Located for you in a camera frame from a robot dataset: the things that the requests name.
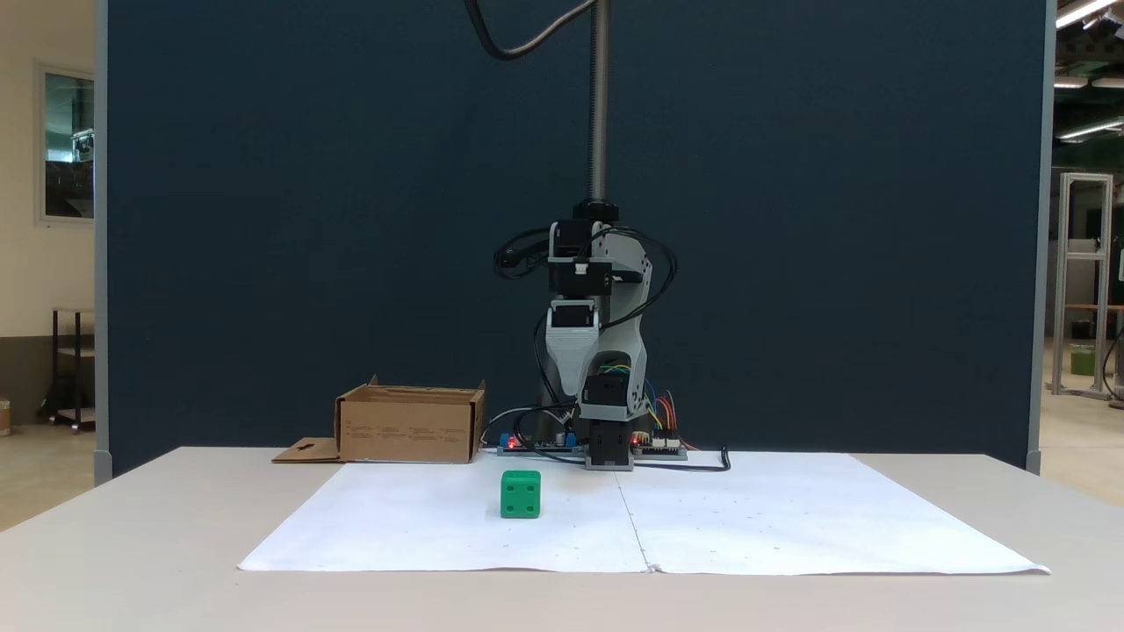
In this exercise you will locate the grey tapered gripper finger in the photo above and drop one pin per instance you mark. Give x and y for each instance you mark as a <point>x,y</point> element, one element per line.
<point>574,370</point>

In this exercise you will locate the green dice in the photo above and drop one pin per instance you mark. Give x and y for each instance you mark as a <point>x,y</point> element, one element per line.
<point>520,496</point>

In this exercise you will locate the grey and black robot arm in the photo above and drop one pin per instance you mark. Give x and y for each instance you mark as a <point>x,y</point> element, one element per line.
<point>628,290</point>

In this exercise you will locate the green bin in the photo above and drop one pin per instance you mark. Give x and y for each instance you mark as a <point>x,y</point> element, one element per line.
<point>1082,361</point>

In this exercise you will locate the circuit board with blue parts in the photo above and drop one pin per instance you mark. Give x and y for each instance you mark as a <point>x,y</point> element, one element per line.
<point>536,447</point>

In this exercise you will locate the brown cardboard box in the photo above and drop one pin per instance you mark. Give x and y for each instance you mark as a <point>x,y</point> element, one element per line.
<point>408,430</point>

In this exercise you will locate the white paper sheet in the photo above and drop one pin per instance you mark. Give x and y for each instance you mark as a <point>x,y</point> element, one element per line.
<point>457,527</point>
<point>808,527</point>

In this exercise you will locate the dark blue partition panel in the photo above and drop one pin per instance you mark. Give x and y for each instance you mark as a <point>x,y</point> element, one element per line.
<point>263,219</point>

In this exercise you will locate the black shelf cart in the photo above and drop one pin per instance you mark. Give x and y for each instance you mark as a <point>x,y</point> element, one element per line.
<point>75,369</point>

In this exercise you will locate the ceiling light strip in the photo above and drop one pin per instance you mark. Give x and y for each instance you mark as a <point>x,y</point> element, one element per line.
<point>1089,130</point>
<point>1084,10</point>

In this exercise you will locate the black and silver camera stand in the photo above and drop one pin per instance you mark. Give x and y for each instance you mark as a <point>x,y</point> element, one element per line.
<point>599,105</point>

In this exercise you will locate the aluminium frame rack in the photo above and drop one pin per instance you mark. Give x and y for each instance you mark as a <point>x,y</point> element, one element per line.
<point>1084,263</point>

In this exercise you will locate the wall window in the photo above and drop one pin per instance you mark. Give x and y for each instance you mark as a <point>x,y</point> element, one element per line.
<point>68,145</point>

